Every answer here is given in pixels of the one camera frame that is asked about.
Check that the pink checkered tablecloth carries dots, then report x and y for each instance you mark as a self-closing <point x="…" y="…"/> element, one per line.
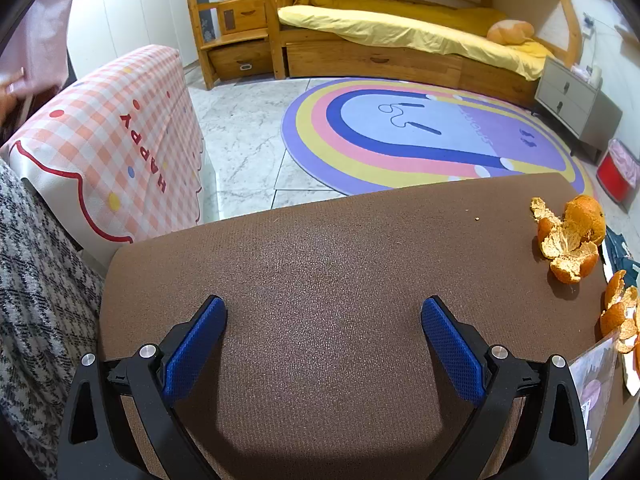
<point x="117" y="156"/>

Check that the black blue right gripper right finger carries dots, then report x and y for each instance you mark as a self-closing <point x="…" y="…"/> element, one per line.
<point x="550" y="439"/>

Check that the orange peel pile right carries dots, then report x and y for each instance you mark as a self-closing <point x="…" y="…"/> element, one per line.
<point x="621" y="317"/>

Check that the orange peel pile left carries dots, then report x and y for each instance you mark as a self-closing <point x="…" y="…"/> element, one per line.
<point x="570" y="259"/>

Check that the wooden bunk bed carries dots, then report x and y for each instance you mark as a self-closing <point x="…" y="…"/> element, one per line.
<point x="299" y="52"/>

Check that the brown floor mat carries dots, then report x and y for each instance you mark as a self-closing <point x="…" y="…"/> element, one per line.
<point x="324" y="371"/>

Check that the red trash bin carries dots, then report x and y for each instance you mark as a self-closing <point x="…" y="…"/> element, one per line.
<point x="618" y="174"/>

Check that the grey nightstand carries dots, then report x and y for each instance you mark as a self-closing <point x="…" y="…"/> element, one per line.
<point x="587" y="112"/>

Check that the orange peel pile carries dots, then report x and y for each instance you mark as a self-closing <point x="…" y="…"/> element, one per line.
<point x="621" y="317"/>
<point x="570" y="259"/>

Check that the wooden stair drawers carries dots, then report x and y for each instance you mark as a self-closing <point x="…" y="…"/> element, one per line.
<point x="231" y="38"/>

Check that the orange plush toy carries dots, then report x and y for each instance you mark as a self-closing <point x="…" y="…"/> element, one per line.
<point x="510" y="32"/>

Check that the person's left hand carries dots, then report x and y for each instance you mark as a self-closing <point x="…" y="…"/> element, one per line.
<point x="8" y="99"/>

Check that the yellow bed sheet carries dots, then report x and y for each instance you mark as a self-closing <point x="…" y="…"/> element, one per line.
<point x="428" y="29"/>

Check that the dark blue wrapper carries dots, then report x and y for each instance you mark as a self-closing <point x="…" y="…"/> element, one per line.
<point x="617" y="256"/>

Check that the rainbow oval rug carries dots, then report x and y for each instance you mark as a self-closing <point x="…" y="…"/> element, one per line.
<point x="362" y="135"/>

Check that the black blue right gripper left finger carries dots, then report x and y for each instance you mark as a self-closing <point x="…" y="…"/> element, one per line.
<point x="96" y="441"/>

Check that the whole orange peel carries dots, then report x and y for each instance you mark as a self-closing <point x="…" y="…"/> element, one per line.
<point x="584" y="216"/>

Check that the houndstooth patterned trousers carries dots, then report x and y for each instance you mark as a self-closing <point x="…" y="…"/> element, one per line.
<point x="50" y="306"/>

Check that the white wardrobe with holes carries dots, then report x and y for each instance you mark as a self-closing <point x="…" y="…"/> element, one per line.
<point x="101" y="30"/>

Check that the pink lined trash bin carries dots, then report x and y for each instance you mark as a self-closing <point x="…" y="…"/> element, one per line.
<point x="35" y="57"/>

